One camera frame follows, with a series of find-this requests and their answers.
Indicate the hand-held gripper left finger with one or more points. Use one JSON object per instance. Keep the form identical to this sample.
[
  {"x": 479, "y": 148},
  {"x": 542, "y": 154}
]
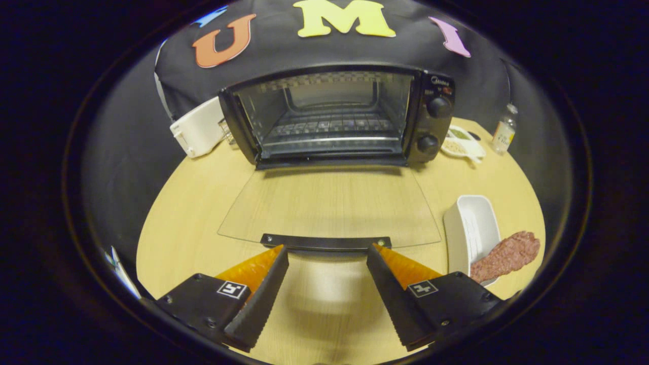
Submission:
[{"x": 261, "y": 299}]

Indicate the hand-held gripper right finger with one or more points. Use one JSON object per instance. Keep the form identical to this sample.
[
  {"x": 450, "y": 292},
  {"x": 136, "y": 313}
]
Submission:
[{"x": 398, "y": 299}]

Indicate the red raw meat piece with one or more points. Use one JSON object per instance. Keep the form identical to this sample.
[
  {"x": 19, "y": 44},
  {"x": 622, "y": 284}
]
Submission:
[{"x": 507, "y": 253}]

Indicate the black toaster oven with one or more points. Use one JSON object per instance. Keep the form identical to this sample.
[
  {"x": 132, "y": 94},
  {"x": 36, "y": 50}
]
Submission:
[{"x": 436, "y": 126}]

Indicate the white pop-up toaster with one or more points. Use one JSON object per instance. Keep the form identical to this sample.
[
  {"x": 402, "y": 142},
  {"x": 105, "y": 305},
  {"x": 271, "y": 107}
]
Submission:
[{"x": 200, "y": 129}]

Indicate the white rectangular tray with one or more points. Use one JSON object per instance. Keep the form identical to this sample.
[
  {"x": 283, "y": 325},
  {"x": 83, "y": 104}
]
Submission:
[{"x": 464, "y": 223}]

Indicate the white and blue papers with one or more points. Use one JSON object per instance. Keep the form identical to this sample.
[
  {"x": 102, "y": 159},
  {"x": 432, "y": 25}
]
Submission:
[{"x": 121, "y": 268}]

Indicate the white divided spice plate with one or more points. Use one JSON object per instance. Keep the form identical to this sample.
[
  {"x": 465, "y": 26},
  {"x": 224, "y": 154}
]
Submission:
[{"x": 464, "y": 147}]

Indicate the small clear bottle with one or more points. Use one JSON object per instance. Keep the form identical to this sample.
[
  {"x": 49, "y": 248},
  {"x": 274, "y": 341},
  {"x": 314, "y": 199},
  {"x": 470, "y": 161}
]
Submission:
[{"x": 503, "y": 133}]

